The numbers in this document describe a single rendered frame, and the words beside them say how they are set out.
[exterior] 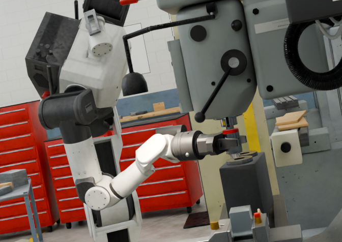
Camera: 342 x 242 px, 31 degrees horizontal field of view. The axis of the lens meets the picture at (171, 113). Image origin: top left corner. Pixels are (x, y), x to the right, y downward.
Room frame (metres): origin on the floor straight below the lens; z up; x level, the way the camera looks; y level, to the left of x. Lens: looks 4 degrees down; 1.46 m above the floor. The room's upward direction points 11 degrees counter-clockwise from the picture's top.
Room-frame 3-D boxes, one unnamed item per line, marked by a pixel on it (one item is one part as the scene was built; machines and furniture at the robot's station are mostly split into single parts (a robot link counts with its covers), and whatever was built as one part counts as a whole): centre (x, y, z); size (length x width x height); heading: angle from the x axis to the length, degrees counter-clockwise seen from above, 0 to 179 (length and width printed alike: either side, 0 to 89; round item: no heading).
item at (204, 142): (1.81, -0.08, 1.23); 0.13 x 0.12 x 0.10; 147
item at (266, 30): (1.73, -0.35, 1.47); 0.24 x 0.19 x 0.26; 171
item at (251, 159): (2.08, -0.21, 1.04); 0.22 x 0.12 x 0.20; 162
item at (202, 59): (1.76, -0.16, 1.47); 0.21 x 0.19 x 0.32; 171
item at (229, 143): (1.74, -0.14, 1.23); 0.06 x 0.02 x 0.03; 57
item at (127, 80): (1.73, 0.09, 1.45); 0.07 x 0.07 x 0.06
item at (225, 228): (1.57, -0.07, 1.03); 0.12 x 0.06 x 0.04; 169
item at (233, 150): (1.76, -0.16, 1.23); 0.05 x 0.05 x 0.06
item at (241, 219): (1.56, -0.13, 1.05); 0.06 x 0.05 x 0.06; 169
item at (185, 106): (1.78, -0.05, 1.45); 0.04 x 0.04 x 0.21; 81
